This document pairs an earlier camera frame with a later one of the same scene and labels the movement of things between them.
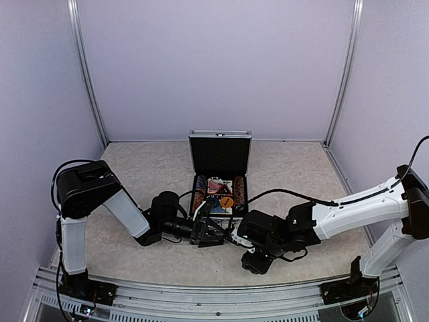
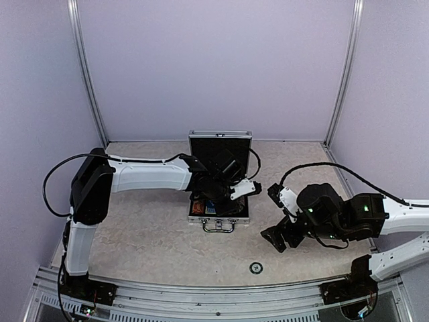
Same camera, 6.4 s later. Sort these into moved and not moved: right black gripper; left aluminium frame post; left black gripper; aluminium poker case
Moved: right black gripper; left black gripper
Not moved: aluminium poker case; left aluminium frame post
